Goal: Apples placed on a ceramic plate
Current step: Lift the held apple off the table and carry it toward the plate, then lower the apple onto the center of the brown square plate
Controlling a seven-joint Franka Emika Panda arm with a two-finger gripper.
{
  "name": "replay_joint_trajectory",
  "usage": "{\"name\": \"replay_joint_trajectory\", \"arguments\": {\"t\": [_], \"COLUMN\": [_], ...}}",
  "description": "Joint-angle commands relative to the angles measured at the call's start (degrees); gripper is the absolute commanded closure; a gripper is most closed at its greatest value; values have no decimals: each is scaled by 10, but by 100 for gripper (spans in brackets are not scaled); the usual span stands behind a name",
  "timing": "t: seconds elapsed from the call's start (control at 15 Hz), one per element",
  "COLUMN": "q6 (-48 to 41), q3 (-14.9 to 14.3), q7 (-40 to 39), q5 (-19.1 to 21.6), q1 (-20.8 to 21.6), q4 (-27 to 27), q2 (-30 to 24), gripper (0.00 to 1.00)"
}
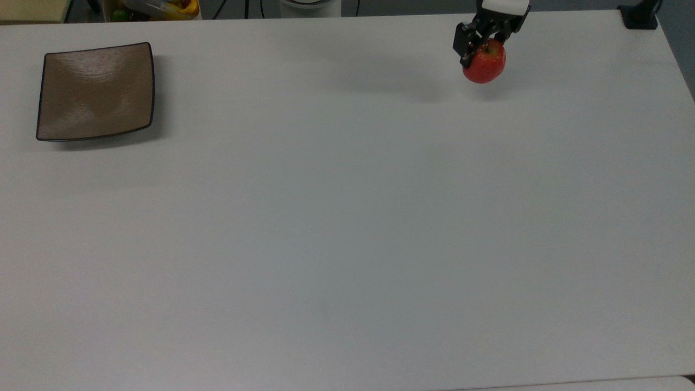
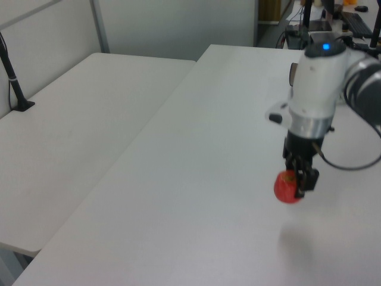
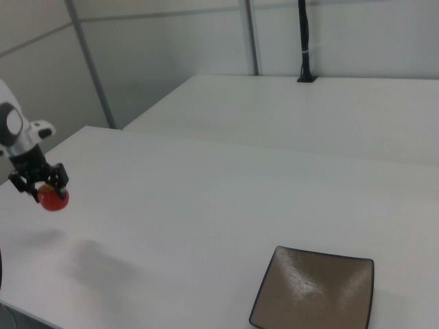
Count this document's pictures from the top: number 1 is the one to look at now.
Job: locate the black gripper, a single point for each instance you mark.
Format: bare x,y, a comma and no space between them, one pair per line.
502,20

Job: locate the clear plastic fruit container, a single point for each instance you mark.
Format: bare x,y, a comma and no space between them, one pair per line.
163,8

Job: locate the red apple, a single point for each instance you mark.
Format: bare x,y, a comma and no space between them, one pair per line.
486,66

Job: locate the beige board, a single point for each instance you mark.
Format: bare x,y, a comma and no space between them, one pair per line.
30,10

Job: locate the green fruit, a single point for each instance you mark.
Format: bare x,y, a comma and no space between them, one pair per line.
119,14

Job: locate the brown square ceramic plate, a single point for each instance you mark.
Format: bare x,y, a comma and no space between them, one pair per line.
95,92

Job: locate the black table clamp mount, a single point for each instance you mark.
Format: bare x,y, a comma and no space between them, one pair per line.
639,17

